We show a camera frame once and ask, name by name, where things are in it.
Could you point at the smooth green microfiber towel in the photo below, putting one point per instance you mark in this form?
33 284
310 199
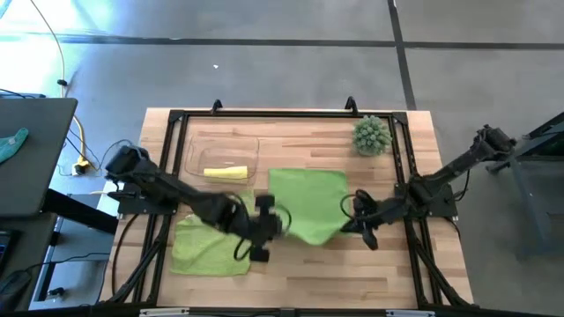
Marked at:
308 198

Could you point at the yellow microfiber towel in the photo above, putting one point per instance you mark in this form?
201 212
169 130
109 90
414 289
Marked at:
224 172

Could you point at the white label strip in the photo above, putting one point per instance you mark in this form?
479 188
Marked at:
163 312
410 313

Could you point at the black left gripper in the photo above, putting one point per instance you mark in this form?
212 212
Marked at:
257 226

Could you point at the fluffy green microfiber towel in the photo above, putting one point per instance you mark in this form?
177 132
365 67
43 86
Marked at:
198 251

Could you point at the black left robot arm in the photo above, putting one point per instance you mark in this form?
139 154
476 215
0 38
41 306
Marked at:
167 189

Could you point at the black frame bracket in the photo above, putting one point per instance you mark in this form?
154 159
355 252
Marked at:
351 105
216 105

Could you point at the black aluminium table frame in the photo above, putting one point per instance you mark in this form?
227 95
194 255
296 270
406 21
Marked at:
286 113

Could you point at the yellow power plug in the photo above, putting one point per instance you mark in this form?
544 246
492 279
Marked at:
81 167

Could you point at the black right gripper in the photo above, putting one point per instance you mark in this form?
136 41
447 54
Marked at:
370 213

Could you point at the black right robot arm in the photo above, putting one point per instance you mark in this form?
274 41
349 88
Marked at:
458 165

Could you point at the grey metal cart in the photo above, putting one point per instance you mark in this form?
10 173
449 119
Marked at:
537 185

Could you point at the clear plastic basket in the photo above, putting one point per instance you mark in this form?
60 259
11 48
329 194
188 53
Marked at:
198 145

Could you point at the green artificial potted plant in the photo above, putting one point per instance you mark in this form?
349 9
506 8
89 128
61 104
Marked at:
371 135

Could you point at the dark grey desk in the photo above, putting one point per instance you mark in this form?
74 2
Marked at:
35 154

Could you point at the teal cloth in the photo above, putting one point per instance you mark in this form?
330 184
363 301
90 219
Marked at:
11 145

